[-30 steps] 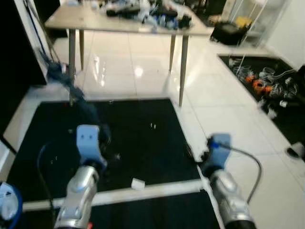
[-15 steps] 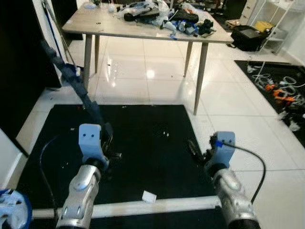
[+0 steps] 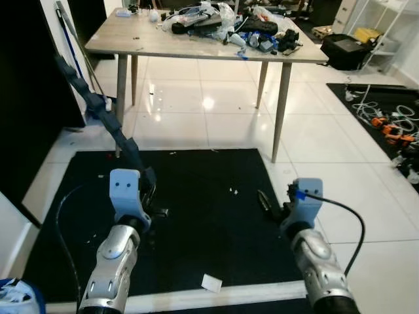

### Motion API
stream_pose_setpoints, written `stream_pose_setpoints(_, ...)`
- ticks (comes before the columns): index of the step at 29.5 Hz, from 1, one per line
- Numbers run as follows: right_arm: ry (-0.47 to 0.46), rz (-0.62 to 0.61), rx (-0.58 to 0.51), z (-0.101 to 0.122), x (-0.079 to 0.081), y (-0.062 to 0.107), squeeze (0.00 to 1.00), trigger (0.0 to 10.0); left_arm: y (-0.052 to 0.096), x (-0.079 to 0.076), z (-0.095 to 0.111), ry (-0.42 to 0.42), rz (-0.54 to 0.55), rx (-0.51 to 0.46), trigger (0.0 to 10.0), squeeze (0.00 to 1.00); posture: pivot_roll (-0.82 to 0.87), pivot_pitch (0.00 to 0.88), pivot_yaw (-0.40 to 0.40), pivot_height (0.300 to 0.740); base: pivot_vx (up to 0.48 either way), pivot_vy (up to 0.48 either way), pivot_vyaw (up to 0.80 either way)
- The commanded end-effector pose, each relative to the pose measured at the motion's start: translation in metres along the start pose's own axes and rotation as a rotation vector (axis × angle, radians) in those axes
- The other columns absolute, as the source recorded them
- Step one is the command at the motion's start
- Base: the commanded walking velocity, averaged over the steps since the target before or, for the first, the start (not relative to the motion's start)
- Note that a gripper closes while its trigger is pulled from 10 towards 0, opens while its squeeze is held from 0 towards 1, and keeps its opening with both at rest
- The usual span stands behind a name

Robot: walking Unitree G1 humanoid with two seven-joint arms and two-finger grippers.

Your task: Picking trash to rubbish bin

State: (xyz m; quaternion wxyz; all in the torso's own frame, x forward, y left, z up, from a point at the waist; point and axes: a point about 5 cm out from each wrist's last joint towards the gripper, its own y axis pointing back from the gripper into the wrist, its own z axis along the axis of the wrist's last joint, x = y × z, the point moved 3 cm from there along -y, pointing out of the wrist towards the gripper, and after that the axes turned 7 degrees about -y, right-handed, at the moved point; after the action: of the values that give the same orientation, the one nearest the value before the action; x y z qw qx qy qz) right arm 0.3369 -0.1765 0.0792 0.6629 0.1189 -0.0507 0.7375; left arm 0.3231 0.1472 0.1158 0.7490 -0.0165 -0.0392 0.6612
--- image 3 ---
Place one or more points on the black rug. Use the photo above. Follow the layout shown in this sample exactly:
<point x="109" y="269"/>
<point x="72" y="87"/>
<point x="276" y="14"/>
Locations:
<point x="209" y="229"/>

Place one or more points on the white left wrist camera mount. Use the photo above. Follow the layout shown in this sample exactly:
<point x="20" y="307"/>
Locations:
<point x="124" y="190"/>

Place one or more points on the white paper scrap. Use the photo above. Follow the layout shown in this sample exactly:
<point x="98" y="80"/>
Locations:
<point x="211" y="282"/>

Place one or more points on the yellow box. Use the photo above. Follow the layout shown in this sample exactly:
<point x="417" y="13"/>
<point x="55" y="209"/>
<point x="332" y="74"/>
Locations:
<point x="366" y="35"/>

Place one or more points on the orange tool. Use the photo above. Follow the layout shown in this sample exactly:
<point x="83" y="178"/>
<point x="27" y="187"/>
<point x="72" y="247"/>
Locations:
<point x="393" y="131"/>

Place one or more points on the small black gadget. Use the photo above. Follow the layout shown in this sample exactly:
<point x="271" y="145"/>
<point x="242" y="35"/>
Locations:
<point x="290" y="41"/>

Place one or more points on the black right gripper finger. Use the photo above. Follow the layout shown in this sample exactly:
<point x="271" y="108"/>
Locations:
<point x="266" y="200"/>

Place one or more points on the flat black pouch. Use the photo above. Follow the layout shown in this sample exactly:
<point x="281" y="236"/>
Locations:
<point x="196" y="26"/>

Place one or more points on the light wooden table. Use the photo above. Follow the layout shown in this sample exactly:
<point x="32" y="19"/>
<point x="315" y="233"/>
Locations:
<point x="163" y="42"/>

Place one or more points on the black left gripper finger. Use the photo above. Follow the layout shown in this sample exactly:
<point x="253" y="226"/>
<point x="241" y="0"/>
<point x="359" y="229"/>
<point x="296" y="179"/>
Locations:
<point x="153" y="178"/>
<point x="144" y="180"/>

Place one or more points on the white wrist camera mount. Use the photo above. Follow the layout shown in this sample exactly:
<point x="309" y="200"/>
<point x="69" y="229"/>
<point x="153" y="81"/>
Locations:
<point x="124" y="190"/>
<point x="308" y="206"/>

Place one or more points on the blue rubbish bin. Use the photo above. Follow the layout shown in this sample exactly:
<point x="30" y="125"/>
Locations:
<point x="19" y="301"/>

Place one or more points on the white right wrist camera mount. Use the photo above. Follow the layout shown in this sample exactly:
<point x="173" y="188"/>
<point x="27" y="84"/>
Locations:
<point x="308" y="206"/>

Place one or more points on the clear plastic bag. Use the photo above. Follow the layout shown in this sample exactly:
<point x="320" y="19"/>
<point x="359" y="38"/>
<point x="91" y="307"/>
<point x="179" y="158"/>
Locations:
<point x="226" y="19"/>

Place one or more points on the white shelf rack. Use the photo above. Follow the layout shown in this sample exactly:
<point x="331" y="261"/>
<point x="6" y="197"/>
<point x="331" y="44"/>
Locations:
<point x="393" y="19"/>

